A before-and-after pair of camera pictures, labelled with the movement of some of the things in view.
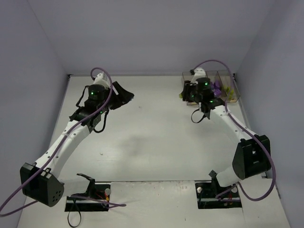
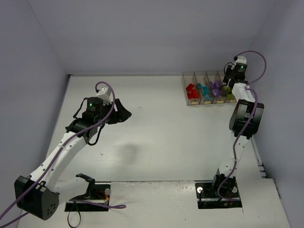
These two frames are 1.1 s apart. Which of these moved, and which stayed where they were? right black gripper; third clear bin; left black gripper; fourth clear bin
Moved: right black gripper; left black gripper
Stayed: fourth clear bin; third clear bin
